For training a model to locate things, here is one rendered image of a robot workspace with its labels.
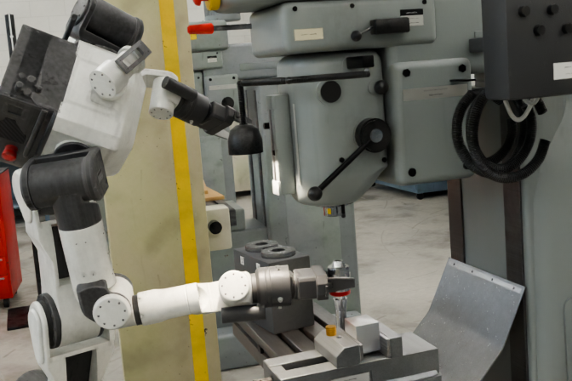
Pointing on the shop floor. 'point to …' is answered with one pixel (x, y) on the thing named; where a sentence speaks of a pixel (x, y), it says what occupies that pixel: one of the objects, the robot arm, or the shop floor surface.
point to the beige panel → (158, 175)
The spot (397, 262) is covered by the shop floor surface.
